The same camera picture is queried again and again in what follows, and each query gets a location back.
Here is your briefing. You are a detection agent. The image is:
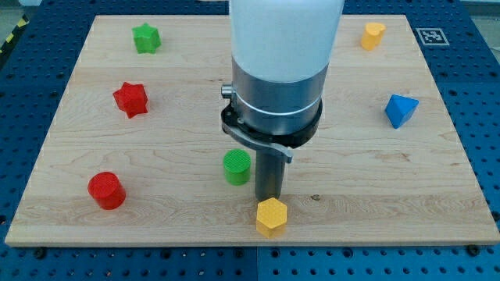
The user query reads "fiducial marker tag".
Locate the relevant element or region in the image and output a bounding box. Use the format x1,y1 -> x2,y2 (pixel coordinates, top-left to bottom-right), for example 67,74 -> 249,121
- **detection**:
416,27 -> 449,46

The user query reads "green star block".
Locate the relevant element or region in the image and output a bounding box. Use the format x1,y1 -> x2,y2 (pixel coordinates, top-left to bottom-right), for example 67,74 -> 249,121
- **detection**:
132,23 -> 161,54

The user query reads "green cylinder block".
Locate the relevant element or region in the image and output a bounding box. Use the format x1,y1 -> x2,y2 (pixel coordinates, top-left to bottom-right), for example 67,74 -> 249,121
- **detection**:
223,149 -> 251,186

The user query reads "red cylinder block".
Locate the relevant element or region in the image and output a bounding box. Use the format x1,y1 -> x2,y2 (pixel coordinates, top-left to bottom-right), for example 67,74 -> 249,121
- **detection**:
87,172 -> 127,210

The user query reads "wooden board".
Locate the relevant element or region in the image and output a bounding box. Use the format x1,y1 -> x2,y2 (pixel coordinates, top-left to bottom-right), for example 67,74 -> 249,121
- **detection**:
5,15 -> 499,247

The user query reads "red star block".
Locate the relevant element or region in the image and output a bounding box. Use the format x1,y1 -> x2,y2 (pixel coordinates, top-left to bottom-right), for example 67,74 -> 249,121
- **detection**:
112,82 -> 148,119

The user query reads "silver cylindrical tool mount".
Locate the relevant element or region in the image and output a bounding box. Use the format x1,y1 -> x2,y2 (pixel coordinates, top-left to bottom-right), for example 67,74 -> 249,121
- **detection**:
221,59 -> 329,163

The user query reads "yellow hexagon block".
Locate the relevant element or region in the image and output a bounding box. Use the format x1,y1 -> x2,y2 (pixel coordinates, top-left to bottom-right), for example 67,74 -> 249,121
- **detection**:
256,197 -> 288,239

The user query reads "blue triangle block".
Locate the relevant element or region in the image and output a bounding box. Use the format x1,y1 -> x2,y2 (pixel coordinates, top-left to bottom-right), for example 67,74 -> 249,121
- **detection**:
384,94 -> 420,129

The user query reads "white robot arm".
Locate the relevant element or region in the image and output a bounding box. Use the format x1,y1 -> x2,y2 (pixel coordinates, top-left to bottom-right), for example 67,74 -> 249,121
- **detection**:
221,0 -> 345,201

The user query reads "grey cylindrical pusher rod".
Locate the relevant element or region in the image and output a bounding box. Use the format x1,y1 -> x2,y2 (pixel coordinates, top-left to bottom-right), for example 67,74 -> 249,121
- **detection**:
255,151 -> 286,201

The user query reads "yellow heart block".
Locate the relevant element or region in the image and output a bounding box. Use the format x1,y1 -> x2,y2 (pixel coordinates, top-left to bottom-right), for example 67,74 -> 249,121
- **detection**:
360,22 -> 387,51

